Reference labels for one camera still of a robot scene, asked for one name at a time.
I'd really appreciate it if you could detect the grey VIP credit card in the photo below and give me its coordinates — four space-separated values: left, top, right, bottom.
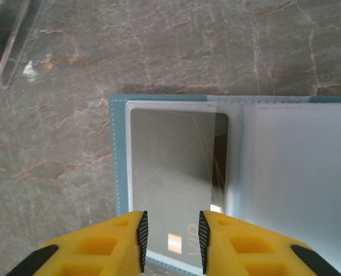
129 108 230 267

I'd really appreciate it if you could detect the teal card holder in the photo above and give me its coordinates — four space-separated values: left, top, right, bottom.
108 93 341 276

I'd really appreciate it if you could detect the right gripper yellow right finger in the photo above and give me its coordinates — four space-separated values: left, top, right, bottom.
198 210 341 276

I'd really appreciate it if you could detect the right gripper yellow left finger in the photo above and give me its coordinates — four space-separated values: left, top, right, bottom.
5 210 148 276

